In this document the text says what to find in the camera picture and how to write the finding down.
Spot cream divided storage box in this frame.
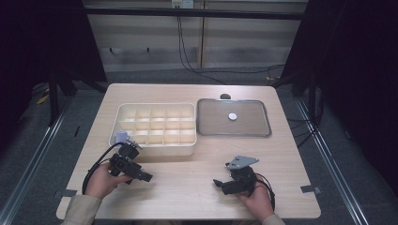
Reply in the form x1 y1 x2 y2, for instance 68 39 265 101
108 102 197 158

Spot white wall outlet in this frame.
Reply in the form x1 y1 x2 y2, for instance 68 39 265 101
171 0 195 9

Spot person's right hand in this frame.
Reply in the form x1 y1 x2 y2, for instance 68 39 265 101
237 174 276 221

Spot black curtain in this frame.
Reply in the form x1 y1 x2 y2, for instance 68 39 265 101
0 0 107 151
281 0 398 195

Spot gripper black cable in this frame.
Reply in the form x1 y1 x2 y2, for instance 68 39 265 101
254 172 277 211
82 142 126 195

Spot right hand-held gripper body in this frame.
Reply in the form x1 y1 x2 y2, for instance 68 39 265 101
224 155 260 197

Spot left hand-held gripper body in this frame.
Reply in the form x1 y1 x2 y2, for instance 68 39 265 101
108 139 144 186

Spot black metal stand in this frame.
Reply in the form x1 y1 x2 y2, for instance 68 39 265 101
271 69 317 123
46 71 107 126

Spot black horizontal bar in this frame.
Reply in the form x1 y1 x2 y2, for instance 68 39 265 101
84 7 306 22

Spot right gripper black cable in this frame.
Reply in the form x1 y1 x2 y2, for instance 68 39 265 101
254 172 277 211

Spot lilac sock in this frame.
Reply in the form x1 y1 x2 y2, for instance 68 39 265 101
115 130 131 144

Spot person's left hand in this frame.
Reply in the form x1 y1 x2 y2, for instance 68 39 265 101
84 162 134 201

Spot black floor cables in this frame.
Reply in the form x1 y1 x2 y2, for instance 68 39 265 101
286 116 318 148

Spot grey tape strip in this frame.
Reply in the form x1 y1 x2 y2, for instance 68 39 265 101
54 188 78 199
299 185 322 195

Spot yellow object on floor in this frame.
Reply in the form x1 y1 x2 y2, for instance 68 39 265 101
36 93 51 106

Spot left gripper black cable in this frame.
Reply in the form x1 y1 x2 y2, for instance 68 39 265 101
82 142 126 195

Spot black hanging wall cable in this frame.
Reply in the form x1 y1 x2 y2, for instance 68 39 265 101
176 15 285 85

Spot metal floor rail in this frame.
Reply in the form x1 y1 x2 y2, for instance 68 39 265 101
295 98 370 225
0 97 74 225

